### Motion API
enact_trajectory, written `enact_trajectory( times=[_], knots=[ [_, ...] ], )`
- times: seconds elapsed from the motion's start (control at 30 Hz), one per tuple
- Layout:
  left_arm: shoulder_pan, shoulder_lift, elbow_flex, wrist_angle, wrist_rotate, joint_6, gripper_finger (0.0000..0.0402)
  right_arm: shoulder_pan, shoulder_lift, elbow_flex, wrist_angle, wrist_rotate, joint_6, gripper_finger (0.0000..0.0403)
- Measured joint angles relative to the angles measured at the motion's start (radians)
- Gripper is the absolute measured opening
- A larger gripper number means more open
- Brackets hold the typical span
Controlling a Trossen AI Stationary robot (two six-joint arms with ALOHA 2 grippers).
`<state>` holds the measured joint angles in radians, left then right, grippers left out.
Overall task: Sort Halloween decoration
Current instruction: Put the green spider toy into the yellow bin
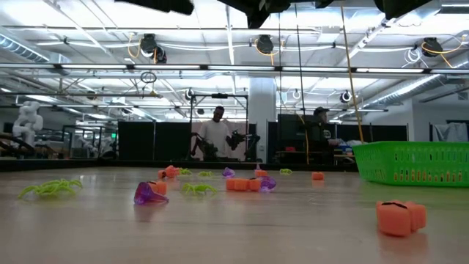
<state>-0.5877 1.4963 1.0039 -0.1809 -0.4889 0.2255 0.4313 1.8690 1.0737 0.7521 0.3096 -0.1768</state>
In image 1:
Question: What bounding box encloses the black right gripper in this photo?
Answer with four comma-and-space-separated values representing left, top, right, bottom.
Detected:
218, 0, 334, 29

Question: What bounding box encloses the long ceiling light bar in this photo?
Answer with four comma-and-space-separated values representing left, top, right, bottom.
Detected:
0, 63, 469, 74

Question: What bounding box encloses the white square pillar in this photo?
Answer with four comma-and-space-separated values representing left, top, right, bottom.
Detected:
248, 77, 278, 164

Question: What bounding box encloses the person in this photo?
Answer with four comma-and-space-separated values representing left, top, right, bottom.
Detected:
311, 106, 341, 165
199, 106, 234, 161

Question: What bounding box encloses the black equipment cart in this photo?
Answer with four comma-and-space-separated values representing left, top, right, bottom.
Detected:
275, 114, 333, 165

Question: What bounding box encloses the pale curtain backdrop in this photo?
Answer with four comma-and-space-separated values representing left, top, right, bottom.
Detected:
191, 119, 249, 161

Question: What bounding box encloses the black partition panel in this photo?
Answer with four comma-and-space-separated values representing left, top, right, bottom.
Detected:
155, 121, 192, 161
335, 123, 410, 143
117, 121, 155, 161

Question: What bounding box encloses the white humanoid robot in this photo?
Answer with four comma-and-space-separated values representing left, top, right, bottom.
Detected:
12, 101, 45, 147

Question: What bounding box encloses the green plastic basket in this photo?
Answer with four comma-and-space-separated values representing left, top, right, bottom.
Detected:
350, 141, 469, 188

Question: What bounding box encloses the grey hanging cloth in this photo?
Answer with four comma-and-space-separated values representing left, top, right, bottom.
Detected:
429, 120, 469, 143

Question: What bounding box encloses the hanging black cable loop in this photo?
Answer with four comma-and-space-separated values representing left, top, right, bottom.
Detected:
139, 70, 158, 85

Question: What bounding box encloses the black metal gantry frame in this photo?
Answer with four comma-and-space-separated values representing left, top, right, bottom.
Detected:
188, 92, 250, 163

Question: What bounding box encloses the yellow cable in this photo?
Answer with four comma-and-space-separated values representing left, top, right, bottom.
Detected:
339, 0, 365, 144

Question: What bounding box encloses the black curved hose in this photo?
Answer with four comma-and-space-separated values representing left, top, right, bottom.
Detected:
0, 133, 36, 159

